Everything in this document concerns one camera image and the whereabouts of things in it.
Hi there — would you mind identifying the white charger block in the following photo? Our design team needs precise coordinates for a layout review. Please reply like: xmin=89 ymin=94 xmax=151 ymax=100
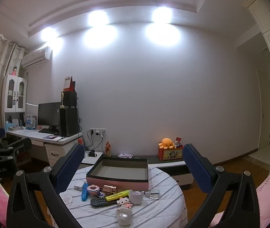
xmin=74 ymin=182 xmax=85 ymax=192

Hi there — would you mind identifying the blue rectangular small box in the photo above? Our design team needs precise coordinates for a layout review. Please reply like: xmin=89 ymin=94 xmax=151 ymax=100
xmin=81 ymin=182 xmax=89 ymax=202

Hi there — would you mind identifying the pink block donut toy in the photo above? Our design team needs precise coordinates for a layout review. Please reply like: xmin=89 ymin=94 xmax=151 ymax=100
xmin=86 ymin=184 xmax=100 ymax=196

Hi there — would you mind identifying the black remote control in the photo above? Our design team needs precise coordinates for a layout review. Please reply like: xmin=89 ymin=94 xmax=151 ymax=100
xmin=91 ymin=198 xmax=117 ymax=208

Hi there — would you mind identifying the clear glass bottle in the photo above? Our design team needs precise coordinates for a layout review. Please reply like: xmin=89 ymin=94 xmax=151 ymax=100
xmin=144 ymin=189 xmax=160 ymax=200

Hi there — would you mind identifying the pink kitty block figure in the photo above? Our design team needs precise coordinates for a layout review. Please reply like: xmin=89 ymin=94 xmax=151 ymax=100
xmin=116 ymin=197 xmax=133 ymax=209

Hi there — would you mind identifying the yellow highlighter marker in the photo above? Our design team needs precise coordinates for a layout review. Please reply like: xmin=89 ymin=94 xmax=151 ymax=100
xmin=105 ymin=190 xmax=129 ymax=202

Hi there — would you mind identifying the white silver ball toy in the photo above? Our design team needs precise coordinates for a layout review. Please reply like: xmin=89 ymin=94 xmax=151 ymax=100
xmin=116 ymin=206 xmax=133 ymax=226

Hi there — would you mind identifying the pink black storage box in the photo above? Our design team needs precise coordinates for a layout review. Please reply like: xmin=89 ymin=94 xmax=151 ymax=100
xmin=86 ymin=157 xmax=149 ymax=191

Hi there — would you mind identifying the white cat-ear cup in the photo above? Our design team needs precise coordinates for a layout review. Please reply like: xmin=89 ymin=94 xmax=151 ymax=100
xmin=129 ymin=189 xmax=144 ymax=205

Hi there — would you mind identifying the white computer desk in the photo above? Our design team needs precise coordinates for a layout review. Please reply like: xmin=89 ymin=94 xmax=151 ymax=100
xmin=6 ymin=129 xmax=83 ymax=166

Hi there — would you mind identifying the black white tv cabinet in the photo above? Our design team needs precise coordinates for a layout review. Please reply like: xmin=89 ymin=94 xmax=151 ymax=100
xmin=90 ymin=155 xmax=194 ymax=187

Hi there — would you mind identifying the black computer monitor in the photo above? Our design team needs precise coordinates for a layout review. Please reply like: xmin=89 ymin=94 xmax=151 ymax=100
xmin=37 ymin=102 xmax=61 ymax=130

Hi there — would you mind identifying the striped white tablecloth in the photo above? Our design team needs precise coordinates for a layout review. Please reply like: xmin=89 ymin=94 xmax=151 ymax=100
xmin=59 ymin=165 xmax=189 ymax=228

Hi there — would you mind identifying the red cartoon storage crate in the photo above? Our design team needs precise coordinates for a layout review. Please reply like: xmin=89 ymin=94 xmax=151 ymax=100
xmin=158 ymin=147 xmax=183 ymax=161

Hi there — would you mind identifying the white glass-door cabinet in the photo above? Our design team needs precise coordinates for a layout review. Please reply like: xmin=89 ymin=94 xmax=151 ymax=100
xmin=2 ymin=75 xmax=27 ymax=113

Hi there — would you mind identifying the black computer tower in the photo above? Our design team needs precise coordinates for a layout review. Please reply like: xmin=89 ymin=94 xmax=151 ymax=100
xmin=59 ymin=108 xmax=79 ymax=137

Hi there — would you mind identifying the orange octopus plush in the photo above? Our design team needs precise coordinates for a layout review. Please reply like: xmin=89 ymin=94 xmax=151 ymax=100
xmin=158 ymin=138 xmax=175 ymax=150

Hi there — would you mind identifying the orange snack bag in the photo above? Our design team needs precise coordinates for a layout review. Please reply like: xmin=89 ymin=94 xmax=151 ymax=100
xmin=105 ymin=141 xmax=111 ymax=157

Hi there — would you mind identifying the pink doll figurine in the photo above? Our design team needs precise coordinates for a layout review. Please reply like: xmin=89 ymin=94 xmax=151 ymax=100
xmin=11 ymin=66 xmax=17 ymax=76

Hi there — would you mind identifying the black speaker box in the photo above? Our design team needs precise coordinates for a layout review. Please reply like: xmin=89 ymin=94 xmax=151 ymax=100
xmin=61 ymin=91 xmax=77 ymax=108

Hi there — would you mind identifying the white tissue pack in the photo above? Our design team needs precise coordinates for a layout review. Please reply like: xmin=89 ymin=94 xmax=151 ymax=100
xmin=118 ymin=153 xmax=133 ymax=159

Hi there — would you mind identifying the red white calendar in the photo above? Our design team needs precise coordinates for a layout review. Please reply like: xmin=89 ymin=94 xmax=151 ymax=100
xmin=63 ymin=76 xmax=75 ymax=92

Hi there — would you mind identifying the white air conditioner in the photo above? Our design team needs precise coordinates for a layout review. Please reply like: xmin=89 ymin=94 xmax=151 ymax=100
xmin=21 ymin=46 xmax=52 ymax=68

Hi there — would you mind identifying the white wall power strip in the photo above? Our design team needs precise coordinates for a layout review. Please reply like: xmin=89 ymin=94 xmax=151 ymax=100
xmin=89 ymin=128 xmax=106 ymax=135

